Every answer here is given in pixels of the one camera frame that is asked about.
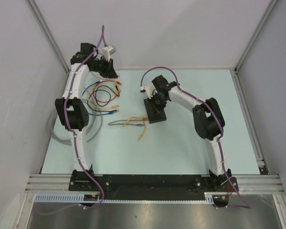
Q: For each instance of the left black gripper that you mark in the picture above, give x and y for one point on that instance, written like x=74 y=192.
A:
x=109 y=72

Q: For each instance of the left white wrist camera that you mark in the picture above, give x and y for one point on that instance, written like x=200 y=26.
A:
x=108 y=51

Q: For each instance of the black network switch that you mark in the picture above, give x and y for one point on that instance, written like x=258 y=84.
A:
x=154 y=116

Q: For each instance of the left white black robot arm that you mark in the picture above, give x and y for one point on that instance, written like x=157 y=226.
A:
x=72 y=112

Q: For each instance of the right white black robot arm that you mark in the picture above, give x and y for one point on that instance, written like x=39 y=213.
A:
x=208 y=120

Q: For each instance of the aluminium frame rail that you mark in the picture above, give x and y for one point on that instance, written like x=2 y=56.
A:
x=248 y=184

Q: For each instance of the white slotted cable duct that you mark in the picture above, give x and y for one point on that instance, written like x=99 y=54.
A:
x=195 y=198

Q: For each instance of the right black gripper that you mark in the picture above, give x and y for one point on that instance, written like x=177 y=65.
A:
x=158 y=109

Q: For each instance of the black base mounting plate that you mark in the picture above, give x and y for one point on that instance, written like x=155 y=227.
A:
x=152 y=182

